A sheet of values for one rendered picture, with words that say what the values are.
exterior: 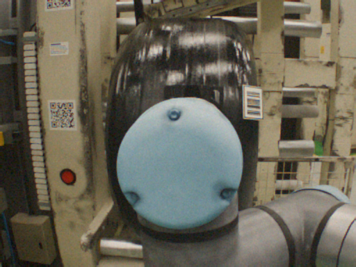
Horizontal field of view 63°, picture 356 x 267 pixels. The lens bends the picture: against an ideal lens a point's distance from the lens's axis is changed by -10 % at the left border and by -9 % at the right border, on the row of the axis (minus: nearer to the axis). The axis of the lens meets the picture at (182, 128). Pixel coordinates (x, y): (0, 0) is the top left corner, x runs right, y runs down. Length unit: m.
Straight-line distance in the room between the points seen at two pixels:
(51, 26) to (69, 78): 0.14
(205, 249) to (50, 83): 0.66
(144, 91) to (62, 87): 0.29
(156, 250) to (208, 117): 0.10
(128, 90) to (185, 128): 0.41
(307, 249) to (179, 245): 0.12
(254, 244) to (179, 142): 0.12
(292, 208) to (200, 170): 0.14
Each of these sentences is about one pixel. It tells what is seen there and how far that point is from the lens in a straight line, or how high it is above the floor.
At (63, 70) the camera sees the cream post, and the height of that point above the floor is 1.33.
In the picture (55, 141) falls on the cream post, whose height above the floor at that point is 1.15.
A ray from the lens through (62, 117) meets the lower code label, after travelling 0.80.
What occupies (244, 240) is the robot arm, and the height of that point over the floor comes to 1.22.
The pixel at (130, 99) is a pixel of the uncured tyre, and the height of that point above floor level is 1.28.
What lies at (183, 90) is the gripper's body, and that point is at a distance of 0.33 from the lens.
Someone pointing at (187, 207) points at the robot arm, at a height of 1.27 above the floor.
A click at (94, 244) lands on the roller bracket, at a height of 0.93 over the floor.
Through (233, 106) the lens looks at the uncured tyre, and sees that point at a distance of 0.55.
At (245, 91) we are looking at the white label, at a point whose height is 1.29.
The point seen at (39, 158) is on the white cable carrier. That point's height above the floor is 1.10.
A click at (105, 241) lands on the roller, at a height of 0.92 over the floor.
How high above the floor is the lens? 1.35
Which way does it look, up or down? 13 degrees down
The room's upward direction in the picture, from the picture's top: straight up
